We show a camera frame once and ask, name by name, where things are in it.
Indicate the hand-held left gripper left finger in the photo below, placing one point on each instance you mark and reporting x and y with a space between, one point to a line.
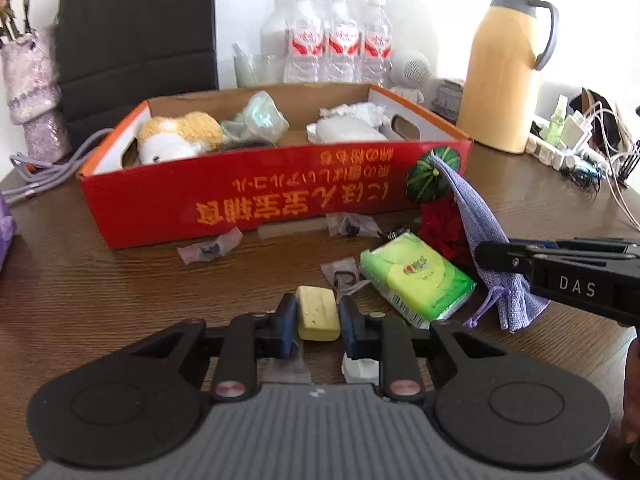
287 322

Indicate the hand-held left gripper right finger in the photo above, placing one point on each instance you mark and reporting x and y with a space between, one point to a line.
348 327

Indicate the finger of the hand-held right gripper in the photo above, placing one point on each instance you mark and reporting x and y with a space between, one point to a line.
580 247
505 257

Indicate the yellow sponge block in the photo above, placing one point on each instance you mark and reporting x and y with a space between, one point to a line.
317 310

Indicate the red cardboard box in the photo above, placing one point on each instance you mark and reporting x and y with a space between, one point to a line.
175 190

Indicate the black hairbrush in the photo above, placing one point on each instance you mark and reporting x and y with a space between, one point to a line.
240 145

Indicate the white tissue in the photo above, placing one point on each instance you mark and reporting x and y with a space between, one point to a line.
360 110

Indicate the teal plastic bag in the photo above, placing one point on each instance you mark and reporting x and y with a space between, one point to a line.
260 115

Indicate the yellow and white plush toy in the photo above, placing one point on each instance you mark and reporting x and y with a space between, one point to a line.
200 127

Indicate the person's right forearm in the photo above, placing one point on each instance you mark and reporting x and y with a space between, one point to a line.
632 400

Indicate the small clear plastic bag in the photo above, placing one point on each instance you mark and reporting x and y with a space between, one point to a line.
210 247
345 275
350 225
287 370

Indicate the red fabric flower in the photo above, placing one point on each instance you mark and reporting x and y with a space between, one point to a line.
440 230

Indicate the green tissue pack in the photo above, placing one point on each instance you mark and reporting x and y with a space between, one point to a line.
415 270

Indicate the translucent stick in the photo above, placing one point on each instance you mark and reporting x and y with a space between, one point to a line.
290 229

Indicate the white charger plug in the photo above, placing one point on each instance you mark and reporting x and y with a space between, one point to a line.
577 127

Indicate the green spray bottle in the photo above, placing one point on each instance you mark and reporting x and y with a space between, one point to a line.
556 127

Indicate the small glass jar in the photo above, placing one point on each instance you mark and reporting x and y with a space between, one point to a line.
447 97

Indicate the yellow thermos jug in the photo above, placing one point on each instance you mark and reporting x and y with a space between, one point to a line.
500 75

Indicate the white round speaker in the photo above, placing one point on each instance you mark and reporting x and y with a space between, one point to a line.
415 67

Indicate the clear glass cup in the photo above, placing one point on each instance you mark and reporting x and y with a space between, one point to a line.
262 70

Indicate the pack of water bottles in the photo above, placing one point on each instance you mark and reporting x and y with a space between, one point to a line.
342 40

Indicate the purple tissue box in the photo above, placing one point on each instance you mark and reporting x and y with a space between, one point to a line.
6 230

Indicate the black paper bag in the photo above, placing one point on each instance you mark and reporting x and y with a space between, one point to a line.
135 35

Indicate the purple patterned vase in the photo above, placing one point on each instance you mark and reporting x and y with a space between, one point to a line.
30 85

